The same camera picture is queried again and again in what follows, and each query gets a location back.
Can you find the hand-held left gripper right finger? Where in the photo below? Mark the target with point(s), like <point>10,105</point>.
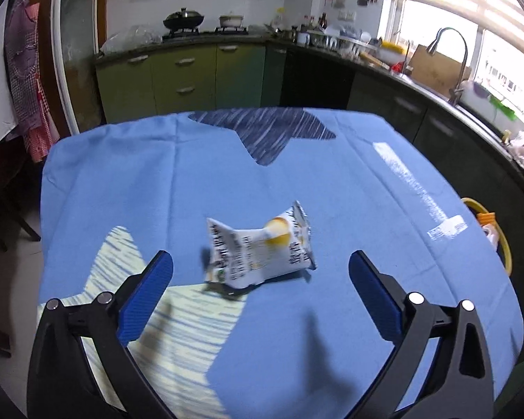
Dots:
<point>375,297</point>

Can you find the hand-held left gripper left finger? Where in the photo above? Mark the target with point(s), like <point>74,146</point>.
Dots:
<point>146,297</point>

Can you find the white snack packet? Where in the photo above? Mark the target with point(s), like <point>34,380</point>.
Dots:
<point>253,253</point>

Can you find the dark bin with yellow rim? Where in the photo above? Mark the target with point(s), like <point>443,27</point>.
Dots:
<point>504,248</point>

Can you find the blue tablecloth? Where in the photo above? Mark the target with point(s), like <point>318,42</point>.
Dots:
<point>353,183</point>

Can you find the orange snack packet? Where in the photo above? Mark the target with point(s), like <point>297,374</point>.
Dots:
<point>487,218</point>

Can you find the green kitchen cabinets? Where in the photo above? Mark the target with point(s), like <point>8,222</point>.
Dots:
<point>179,74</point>

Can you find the green sink tool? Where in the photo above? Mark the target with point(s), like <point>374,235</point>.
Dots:
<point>503,109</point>

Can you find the purple basin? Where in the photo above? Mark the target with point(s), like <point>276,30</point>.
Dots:
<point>481,90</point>

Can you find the steel kitchen faucet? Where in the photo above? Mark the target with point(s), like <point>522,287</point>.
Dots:
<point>460,65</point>

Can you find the yellow bowl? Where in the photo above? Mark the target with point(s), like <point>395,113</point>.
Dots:
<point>394,50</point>

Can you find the glass sliding door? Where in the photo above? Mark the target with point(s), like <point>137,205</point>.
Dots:
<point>76,52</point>

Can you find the dish rack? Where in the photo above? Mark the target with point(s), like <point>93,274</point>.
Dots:
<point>345,41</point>

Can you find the clear plastic bag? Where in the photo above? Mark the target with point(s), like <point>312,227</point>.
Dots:
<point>129,39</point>

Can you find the purple checked apron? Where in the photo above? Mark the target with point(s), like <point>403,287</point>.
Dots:
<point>24,65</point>

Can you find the white mug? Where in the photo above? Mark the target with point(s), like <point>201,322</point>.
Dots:
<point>304,39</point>

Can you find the black wok with lid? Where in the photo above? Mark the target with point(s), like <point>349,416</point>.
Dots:
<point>183,19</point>

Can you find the white cooking pot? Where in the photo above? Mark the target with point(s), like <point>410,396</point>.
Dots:
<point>231,21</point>

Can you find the cooking oil bottle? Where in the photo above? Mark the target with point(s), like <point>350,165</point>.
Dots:
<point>279,19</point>

